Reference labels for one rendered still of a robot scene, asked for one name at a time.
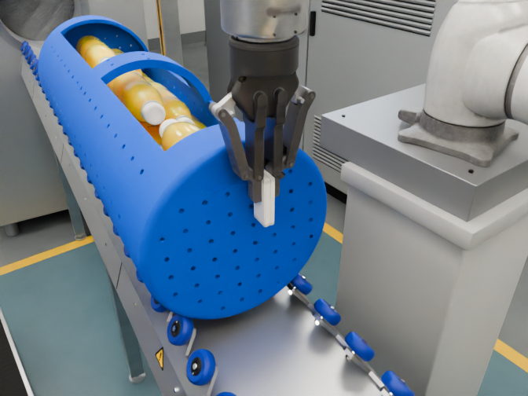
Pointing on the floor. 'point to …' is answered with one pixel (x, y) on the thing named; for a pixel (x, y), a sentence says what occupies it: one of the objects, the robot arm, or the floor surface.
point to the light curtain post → (169, 30)
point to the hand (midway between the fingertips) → (264, 198)
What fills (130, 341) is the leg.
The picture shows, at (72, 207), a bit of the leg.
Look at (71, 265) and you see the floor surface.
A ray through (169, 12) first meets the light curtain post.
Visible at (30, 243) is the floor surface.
